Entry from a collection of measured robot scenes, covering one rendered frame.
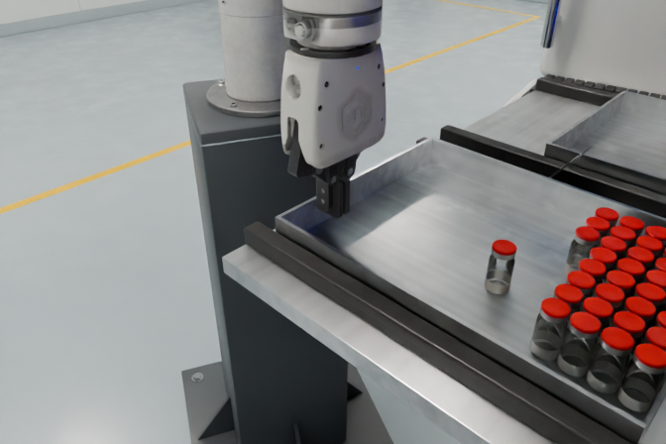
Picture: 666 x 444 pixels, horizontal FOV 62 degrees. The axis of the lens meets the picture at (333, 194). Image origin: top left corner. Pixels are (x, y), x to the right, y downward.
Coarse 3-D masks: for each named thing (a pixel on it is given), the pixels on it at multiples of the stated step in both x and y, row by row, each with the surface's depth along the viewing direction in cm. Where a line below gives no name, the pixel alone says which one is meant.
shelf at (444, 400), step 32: (544, 96) 92; (480, 128) 81; (512, 128) 81; (544, 128) 81; (224, 256) 55; (256, 256) 55; (256, 288) 52; (288, 288) 50; (320, 320) 47; (352, 320) 47; (352, 352) 44; (384, 352) 44; (384, 384) 43; (416, 384) 41; (448, 384) 41; (448, 416) 39; (480, 416) 39; (512, 416) 39
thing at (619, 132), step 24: (624, 96) 85; (648, 96) 82; (600, 120) 80; (624, 120) 83; (648, 120) 83; (552, 144) 68; (576, 144) 76; (600, 144) 76; (624, 144) 76; (648, 144) 76; (600, 168) 65; (624, 168) 63; (648, 168) 70
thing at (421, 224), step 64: (384, 192) 65; (448, 192) 65; (512, 192) 64; (576, 192) 59; (320, 256) 51; (384, 256) 54; (448, 256) 54; (448, 320) 42; (512, 320) 46; (576, 384) 41
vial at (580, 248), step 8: (576, 232) 50; (584, 232) 50; (592, 232) 50; (576, 240) 50; (584, 240) 49; (592, 240) 49; (576, 248) 50; (584, 248) 49; (592, 248) 49; (568, 256) 51; (576, 256) 50; (584, 256) 50; (568, 264) 51; (576, 264) 50; (568, 272) 51
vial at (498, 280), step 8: (496, 256) 48; (504, 256) 47; (512, 256) 47; (488, 264) 49; (496, 264) 48; (504, 264) 48; (512, 264) 48; (488, 272) 49; (496, 272) 48; (504, 272) 48; (512, 272) 48; (488, 280) 49; (496, 280) 48; (504, 280) 48; (488, 288) 49; (496, 288) 49; (504, 288) 49
